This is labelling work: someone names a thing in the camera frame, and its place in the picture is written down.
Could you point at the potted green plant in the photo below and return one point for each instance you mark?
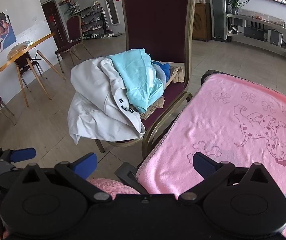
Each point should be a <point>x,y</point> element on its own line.
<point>233,1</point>

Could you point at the light blue t-shirt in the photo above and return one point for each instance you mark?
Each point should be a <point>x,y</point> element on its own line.
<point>135,75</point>

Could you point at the tall grey speaker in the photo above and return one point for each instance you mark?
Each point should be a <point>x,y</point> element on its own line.
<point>218,12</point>

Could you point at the silver television stand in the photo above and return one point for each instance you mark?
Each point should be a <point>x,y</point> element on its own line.
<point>258,21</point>

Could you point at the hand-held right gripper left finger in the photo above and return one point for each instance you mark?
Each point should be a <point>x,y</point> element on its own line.
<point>85,162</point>

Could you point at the white hoodie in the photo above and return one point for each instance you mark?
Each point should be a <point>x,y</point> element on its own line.
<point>95,100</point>

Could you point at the wooden cabinet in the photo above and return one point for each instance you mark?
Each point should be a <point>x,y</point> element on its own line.
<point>201,22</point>

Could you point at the pink fuzzy garment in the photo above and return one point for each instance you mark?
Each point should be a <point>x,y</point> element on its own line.
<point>112,186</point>

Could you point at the small silver speaker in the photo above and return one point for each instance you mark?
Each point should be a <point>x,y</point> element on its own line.
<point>275,37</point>

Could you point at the metal shoe rack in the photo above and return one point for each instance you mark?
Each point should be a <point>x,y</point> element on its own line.
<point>92,22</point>

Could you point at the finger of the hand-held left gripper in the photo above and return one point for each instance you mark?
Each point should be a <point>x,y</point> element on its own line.
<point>22,154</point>

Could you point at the brown door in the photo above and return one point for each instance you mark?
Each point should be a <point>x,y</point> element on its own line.
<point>55,22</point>

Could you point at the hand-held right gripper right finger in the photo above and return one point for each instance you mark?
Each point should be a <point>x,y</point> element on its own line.
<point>203,163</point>

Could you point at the clear plastic bag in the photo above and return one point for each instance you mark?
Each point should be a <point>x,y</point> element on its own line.
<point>20,48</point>

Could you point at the white door frame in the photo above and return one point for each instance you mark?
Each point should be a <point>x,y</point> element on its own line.
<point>112,10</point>

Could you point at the pink printed blanket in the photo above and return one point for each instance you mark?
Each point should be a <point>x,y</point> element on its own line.
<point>208,120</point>

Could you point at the beige pants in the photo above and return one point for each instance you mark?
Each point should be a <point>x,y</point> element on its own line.
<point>176,73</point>

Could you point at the wooden folding table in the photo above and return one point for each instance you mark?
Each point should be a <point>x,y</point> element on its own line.
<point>20,55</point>

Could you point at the blue garment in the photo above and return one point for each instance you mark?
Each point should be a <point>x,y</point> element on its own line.
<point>165,70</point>

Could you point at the black folding table frame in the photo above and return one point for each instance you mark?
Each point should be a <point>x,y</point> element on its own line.
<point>126,173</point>

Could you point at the black media box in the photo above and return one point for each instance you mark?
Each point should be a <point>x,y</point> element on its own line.
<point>255,33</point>

